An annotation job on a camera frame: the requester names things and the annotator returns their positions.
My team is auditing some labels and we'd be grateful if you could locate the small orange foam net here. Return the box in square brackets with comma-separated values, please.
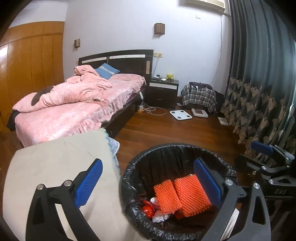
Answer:
[154, 180, 182, 214]

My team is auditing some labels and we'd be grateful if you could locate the black garment on bed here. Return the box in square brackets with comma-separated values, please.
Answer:
[6, 110, 20, 132]

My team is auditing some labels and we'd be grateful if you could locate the large orange foam net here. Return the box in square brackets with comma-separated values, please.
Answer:
[174, 175, 212, 217]

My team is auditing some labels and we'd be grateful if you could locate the black white nightstand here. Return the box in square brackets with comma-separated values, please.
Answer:
[145, 78, 179, 110]

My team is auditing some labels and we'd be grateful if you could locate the white tissue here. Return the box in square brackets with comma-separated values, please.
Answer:
[150, 197, 170, 223]

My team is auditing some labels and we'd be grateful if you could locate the red plastic bag ball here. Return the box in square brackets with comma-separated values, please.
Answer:
[142, 200, 154, 219]

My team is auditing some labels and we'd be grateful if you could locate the wooden wardrobe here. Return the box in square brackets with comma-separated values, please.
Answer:
[1, 21, 64, 123]

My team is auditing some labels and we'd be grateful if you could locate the pink duvet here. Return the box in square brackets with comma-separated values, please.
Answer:
[13, 65, 112, 113]

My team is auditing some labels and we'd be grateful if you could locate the beige table cloth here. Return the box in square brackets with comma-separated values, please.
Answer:
[3, 128, 142, 240]

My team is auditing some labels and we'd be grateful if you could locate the white bathroom scale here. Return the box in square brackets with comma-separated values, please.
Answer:
[170, 110, 192, 121]

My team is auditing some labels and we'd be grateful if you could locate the blue pillow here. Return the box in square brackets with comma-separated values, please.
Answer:
[95, 63, 120, 80]

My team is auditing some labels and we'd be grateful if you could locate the dark patterned curtain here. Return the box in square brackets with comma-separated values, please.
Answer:
[221, 1, 295, 162]

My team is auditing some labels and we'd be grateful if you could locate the black lined trash bin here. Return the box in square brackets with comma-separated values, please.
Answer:
[120, 143, 237, 240]

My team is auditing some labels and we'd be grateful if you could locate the left wall lamp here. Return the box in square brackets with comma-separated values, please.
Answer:
[74, 39, 81, 49]

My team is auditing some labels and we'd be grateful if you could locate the black headboard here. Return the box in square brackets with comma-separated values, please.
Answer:
[78, 49, 154, 81]

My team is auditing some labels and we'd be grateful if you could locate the air conditioner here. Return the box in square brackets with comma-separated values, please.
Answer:
[186, 0, 225, 11]

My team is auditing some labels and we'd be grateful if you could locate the white charging cable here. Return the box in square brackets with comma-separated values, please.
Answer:
[138, 91, 168, 117]

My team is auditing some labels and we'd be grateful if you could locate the red cloth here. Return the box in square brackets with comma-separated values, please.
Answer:
[174, 210, 185, 220]

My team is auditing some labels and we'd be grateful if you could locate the wall socket plate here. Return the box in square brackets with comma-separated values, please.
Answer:
[154, 52, 163, 58]

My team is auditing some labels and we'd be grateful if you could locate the yellow plush toy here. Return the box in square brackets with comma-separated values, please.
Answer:
[166, 74, 174, 81]

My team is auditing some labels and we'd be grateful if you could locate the bed with pink sheet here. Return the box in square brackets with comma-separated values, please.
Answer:
[6, 49, 155, 148]

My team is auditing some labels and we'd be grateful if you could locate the plaid cloth covered chair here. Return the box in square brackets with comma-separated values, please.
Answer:
[181, 82, 217, 113]

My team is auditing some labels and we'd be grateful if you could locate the wall lamp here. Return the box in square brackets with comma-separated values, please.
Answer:
[74, 39, 81, 49]
[154, 23, 165, 35]

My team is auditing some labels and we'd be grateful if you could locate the right wall lamp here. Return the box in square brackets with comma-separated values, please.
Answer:
[154, 23, 165, 35]

